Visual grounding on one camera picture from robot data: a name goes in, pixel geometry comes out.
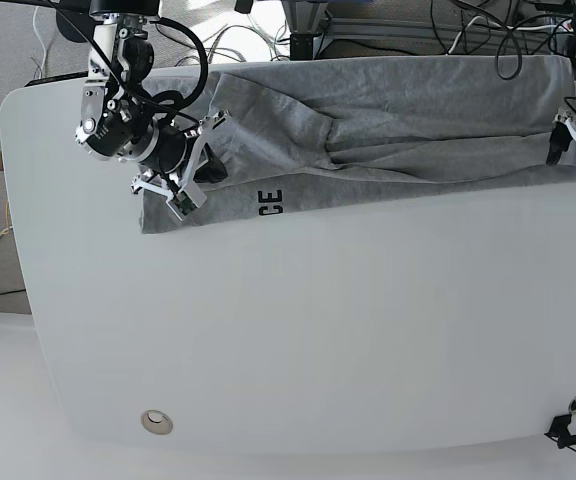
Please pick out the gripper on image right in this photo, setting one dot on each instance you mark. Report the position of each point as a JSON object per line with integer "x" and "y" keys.
{"x": 559, "y": 142}

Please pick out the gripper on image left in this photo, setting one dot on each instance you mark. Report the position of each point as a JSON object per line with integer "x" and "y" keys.
{"x": 172, "y": 149}

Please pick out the grey T-shirt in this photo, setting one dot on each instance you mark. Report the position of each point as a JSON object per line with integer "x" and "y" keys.
{"x": 330, "y": 133}

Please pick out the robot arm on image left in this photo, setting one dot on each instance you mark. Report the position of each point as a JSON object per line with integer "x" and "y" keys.
{"x": 119, "y": 118}

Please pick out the flat black device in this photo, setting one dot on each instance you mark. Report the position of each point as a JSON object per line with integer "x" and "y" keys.
{"x": 57, "y": 78}

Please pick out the round black stand base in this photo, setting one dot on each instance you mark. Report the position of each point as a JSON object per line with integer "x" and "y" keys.
{"x": 74, "y": 26}

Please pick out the aluminium frame rail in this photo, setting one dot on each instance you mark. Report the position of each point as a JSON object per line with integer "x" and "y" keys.
{"x": 313, "y": 17}

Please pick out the left table cable grommet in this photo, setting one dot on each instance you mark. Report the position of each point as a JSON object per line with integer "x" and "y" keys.
{"x": 156, "y": 422}

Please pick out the black clamp with cable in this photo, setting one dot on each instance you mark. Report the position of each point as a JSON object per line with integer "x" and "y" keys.
{"x": 560, "y": 434}

